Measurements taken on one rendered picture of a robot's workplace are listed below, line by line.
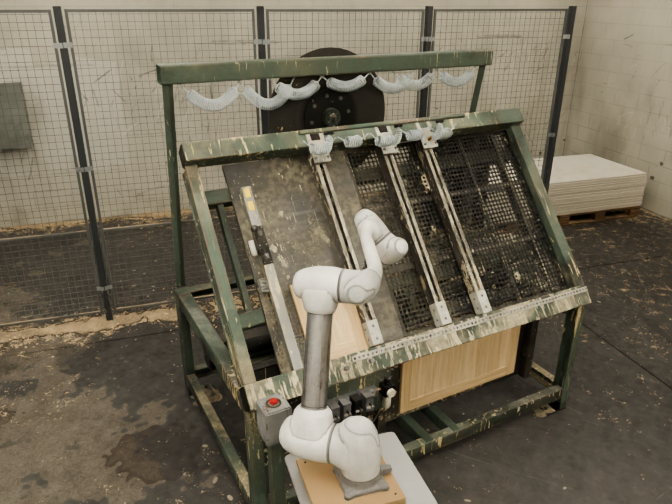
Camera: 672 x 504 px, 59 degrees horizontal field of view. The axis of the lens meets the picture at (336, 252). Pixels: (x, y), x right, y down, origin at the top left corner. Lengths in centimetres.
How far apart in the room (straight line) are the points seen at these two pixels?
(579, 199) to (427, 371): 443
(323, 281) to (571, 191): 553
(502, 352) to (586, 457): 77
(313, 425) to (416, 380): 135
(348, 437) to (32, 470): 225
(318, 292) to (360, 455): 62
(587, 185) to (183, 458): 556
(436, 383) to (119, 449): 196
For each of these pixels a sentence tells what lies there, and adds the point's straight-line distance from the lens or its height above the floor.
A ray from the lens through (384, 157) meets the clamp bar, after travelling 339.
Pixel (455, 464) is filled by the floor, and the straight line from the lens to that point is 376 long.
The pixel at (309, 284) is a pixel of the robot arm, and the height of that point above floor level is 153.
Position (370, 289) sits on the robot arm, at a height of 153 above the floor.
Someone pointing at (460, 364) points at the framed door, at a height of 46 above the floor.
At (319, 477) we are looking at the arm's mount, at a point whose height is 77.
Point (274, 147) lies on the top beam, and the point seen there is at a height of 180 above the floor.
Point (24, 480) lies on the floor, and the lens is 399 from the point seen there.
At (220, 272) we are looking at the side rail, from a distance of 284.
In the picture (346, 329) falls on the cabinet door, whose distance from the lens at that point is 300.
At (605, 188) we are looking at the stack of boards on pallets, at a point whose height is 42.
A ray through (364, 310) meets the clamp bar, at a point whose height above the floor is 107.
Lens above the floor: 253
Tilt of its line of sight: 24 degrees down
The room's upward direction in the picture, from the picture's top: straight up
